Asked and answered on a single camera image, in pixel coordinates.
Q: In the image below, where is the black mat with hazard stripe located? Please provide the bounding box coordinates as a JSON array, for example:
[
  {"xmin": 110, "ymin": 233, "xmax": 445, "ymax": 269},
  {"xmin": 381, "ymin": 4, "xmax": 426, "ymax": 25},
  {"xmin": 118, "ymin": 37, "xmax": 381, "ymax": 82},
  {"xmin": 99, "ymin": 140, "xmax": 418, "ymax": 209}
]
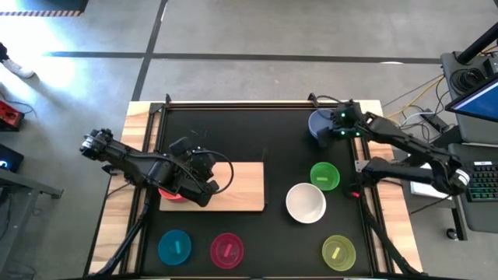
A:
[{"xmin": 0, "ymin": 0, "xmax": 89, "ymax": 17}]

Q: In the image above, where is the wooden cutting board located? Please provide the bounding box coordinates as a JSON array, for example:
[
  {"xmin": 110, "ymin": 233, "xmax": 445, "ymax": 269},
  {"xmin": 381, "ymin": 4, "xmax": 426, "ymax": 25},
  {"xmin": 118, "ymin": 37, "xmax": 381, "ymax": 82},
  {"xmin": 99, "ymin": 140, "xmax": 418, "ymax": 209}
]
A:
[{"xmin": 159, "ymin": 147, "xmax": 269, "ymax": 213}]

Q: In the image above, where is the grey desk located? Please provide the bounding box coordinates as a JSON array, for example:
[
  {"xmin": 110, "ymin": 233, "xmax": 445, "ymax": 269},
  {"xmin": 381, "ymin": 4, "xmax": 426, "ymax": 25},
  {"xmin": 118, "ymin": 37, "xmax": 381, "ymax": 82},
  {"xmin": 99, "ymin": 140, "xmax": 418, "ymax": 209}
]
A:
[{"xmin": 440, "ymin": 50, "xmax": 498, "ymax": 234}]

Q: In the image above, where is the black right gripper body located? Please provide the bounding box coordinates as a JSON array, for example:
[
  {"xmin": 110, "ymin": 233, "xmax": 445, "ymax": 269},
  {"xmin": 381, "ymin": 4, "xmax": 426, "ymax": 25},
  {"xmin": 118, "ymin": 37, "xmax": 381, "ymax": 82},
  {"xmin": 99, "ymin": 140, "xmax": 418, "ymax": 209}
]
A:
[{"xmin": 328, "ymin": 100, "xmax": 369, "ymax": 140}]

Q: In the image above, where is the black power strip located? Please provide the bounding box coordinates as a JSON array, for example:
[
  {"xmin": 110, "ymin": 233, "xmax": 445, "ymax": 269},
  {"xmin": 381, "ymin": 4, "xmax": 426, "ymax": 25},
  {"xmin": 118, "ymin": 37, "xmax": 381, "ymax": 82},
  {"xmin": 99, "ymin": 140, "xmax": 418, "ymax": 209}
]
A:
[{"xmin": 419, "ymin": 110, "xmax": 449, "ymax": 134}]

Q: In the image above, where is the red plastic bowl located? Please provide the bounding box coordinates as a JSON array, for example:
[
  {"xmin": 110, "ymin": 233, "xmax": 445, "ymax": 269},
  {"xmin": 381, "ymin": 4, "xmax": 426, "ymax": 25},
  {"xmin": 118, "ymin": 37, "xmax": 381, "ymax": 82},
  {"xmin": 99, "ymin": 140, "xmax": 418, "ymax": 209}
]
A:
[{"xmin": 158, "ymin": 187, "xmax": 188, "ymax": 204}]

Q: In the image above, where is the black table mat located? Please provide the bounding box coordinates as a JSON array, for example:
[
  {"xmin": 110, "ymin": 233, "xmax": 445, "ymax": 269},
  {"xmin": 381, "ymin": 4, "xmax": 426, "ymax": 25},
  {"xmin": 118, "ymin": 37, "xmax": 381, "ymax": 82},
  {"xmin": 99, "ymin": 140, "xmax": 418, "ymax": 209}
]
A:
[{"xmin": 139, "ymin": 107, "xmax": 374, "ymax": 278}]

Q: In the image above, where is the black monitor pole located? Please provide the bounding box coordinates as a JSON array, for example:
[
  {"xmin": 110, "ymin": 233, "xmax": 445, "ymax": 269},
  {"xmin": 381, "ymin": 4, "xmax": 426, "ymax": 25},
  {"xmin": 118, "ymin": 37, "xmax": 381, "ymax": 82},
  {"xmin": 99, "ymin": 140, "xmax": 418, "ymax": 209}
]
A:
[{"xmin": 455, "ymin": 23, "xmax": 498, "ymax": 65}]

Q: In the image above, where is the white bowl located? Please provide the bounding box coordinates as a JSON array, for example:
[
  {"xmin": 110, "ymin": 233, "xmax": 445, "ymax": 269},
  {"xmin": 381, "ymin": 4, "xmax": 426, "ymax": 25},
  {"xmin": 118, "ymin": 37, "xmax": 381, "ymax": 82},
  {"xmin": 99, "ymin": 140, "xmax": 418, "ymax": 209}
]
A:
[{"xmin": 285, "ymin": 182, "xmax": 328, "ymax": 225}]

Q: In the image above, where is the person's foot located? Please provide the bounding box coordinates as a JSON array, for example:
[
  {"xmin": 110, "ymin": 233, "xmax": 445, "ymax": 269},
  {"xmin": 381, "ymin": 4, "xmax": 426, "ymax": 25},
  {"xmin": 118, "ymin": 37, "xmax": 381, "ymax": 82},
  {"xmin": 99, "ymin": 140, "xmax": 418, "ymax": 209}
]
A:
[{"xmin": 0, "ymin": 41, "xmax": 36, "ymax": 79}]

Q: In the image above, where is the yellow cable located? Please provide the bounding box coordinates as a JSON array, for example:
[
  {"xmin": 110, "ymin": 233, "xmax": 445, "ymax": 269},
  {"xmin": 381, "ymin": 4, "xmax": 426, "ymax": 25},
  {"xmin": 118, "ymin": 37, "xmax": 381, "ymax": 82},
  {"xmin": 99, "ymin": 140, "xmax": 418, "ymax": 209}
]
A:
[{"xmin": 383, "ymin": 75, "xmax": 445, "ymax": 120}]

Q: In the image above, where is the teal translucent bowl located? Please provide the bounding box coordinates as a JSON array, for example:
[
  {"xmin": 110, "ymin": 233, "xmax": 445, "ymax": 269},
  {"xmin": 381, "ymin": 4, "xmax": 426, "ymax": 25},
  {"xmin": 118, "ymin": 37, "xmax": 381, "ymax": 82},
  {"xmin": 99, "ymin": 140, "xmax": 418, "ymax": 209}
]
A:
[{"xmin": 157, "ymin": 229, "xmax": 192, "ymax": 267}]

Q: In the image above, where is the grey side table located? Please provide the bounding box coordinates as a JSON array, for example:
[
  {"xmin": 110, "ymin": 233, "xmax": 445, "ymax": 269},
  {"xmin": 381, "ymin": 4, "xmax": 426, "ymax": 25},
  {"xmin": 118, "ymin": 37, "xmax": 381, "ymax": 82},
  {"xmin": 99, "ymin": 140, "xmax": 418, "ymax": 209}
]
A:
[{"xmin": 0, "ymin": 166, "xmax": 64, "ymax": 273}]

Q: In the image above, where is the red box device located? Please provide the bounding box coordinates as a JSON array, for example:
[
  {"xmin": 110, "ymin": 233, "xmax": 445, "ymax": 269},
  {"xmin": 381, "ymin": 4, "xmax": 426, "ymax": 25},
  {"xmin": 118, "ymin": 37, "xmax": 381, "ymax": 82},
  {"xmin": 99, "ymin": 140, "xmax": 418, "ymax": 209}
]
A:
[{"xmin": 0, "ymin": 100, "xmax": 25, "ymax": 131}]

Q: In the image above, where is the black aluminium table frame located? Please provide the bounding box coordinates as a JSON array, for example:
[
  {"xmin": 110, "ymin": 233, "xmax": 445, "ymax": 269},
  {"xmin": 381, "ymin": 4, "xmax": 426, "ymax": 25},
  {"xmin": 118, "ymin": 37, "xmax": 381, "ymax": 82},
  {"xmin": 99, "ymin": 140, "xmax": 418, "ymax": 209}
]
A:
[{"xmin": 83, "ymin": 92, "xmax": 427, "ymax": 280}]

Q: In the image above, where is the black device with blue light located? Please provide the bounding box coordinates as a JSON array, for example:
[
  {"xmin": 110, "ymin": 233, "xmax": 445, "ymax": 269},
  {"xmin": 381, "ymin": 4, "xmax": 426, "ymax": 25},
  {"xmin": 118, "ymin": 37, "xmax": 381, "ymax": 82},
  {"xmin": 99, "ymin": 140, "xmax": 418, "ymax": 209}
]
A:
[{"xmin": 0, "ymin": 143, "xmax": 24, "ymax": 173}]

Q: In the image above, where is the backlit keyboard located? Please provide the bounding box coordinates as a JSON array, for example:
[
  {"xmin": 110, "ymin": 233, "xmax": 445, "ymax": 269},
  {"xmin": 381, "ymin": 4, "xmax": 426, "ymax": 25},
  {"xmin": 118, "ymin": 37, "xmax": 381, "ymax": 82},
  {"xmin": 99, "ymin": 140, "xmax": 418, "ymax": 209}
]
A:
[{"xmin": 465, "ymin": 160, "xmax": 498, "ymax": 203}]

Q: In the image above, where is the coiled black cable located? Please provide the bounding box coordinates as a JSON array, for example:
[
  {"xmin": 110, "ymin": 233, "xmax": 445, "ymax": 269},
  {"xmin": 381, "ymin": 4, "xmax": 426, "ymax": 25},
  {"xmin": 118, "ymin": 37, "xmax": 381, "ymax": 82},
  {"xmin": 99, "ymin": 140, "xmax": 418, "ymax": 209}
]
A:
[{"xmin": 451, "ymin": 68, "xmax": 487, "ymax": 93}]

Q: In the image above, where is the yellow translucent bowl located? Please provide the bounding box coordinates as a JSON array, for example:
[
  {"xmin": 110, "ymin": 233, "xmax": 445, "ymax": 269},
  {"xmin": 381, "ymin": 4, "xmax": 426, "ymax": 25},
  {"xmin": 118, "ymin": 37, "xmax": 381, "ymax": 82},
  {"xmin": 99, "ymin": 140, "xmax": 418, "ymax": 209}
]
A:
[{"xmin": 321, "ymin": 234, "xmax": 357, "ymax": 272}]

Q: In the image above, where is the dark blue bowl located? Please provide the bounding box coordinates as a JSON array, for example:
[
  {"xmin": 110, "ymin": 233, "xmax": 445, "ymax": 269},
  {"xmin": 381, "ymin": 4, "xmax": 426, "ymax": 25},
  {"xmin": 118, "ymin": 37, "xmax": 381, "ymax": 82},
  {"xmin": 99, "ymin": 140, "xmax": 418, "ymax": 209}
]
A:
[{"xmin": 307, "ymin": 108, "xmax": 336, "ymax": 139}]

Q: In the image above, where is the green translucent bowl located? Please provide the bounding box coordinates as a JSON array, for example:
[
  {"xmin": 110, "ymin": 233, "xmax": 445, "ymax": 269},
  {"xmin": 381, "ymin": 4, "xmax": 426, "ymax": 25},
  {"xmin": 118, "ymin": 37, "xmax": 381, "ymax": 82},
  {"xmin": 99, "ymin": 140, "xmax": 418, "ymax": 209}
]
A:
[{"xmin": 310, "ymin": 161, "xmax": 341, "ymax": 192}]

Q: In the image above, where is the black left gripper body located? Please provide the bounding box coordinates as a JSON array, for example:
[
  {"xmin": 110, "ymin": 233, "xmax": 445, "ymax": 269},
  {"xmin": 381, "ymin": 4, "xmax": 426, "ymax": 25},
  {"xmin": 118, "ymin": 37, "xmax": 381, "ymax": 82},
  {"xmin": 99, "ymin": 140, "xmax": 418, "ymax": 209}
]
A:
[{"xmin": 169, "ymin": 136, "xmax": 219, "ymax": 208}]

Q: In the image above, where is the pink translucent bowl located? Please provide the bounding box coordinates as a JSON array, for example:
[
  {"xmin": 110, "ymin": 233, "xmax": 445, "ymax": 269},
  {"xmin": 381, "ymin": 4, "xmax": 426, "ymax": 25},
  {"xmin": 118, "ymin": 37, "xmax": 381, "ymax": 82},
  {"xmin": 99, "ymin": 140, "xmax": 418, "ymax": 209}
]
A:
[{"xmin": 209, "ymin": 232, "xmax": 245, "ymax": 270}]

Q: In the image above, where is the computer monitor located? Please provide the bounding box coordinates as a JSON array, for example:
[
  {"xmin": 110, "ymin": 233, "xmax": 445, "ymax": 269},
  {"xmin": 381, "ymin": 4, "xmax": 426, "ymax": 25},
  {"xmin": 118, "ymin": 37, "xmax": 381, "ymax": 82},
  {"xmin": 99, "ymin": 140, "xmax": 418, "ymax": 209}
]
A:
[{"xmin": 445, "ymin": 72, "xmax": 498, "ymax": 124}]

